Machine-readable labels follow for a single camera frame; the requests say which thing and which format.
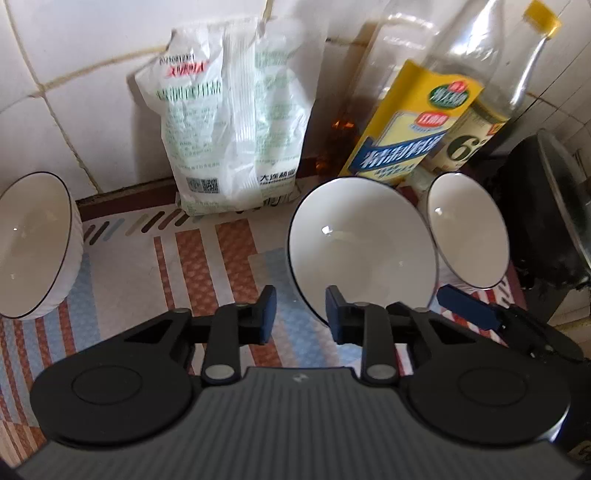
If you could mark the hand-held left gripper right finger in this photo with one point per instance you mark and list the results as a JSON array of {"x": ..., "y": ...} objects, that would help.
[{"x": 336, "y": 318}]

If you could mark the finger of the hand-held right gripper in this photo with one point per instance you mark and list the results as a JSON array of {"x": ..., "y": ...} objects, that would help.
[{"x": 466, "y": 307}]

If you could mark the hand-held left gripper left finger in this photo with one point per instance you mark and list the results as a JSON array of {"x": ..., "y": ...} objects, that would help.
[{"x": 264, "y": 318}]

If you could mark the white ribbed bowl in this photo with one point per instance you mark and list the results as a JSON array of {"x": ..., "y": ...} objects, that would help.
[
  {"x": 364, "y": 240},
  {"x": 471, "y": 226},
  {"x": 32, "y": 249}
]

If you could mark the striped table cloth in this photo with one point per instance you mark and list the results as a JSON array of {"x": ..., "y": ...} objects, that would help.
[{"x": 194, "y": 277}]

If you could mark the black pot with glass lid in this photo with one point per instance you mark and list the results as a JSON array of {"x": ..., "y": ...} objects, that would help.
[{"x": 545, "y": 221}]

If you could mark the yellow cap vinegar bottle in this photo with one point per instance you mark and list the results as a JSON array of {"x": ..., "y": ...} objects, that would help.
[{"x": 480, "y": 124}]

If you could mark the yellow label cooking wine bottle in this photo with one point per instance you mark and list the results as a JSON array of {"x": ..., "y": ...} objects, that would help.
[{"x": 406, "y": 129}]

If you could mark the white salt bag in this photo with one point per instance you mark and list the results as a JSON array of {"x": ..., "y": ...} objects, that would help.
[{"x": 231, "y": 120}]

